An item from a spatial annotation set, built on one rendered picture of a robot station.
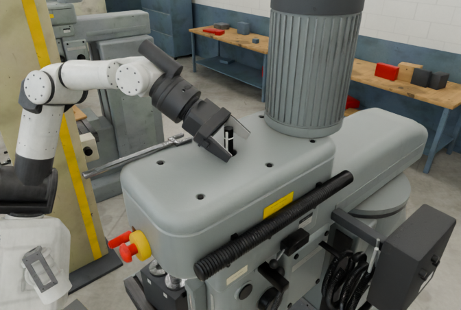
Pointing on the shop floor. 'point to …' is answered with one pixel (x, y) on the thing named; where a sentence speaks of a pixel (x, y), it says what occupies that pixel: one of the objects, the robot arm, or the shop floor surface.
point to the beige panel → (20, 17)
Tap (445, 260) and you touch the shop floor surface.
